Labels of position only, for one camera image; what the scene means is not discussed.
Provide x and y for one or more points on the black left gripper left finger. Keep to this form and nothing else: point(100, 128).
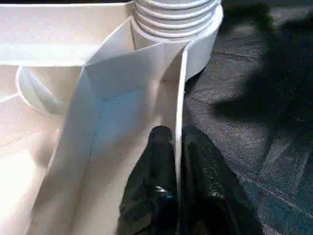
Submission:
point(151, 191)

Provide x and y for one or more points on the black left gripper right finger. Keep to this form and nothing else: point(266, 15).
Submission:
point(215, 191)

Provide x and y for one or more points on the white plastic table leg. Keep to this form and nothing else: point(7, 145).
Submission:
point(176, 14)

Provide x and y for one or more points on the black work mat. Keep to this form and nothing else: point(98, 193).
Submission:
point(259, 122)

